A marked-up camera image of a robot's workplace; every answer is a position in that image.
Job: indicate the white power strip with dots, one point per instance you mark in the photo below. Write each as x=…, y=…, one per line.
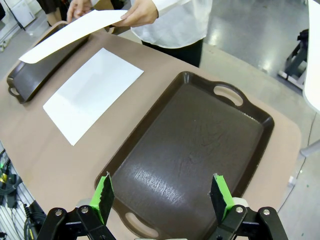
x=3, y=45

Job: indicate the white slotted robot base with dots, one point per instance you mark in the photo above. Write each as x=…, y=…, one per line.
x=7, y=220

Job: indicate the person's left forearm white sleeve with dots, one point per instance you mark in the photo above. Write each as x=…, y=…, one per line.
x=172, y=6

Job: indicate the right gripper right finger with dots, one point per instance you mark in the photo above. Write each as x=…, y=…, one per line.
x=220, y=197

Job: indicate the brown table mat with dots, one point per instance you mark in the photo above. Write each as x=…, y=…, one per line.
x=62, y=162

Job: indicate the person's right hand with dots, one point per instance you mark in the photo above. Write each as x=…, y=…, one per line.
x=80, y=7

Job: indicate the white cabinet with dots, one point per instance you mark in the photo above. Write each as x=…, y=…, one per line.
x=23, y=12

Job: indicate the white A4 paper sheet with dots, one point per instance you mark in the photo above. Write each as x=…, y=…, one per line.
x=92, y=95
x=75, y=32

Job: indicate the person's black trousers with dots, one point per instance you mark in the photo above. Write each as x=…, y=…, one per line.
x=185, y=53

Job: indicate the person's left hand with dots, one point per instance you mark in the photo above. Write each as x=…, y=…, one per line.
x=143, y=13

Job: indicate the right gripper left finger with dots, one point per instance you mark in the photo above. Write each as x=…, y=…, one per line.
x=106, y=200

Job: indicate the dark brown plastic tray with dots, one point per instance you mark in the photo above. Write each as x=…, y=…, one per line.
x=187, y=150
x=32, y=77

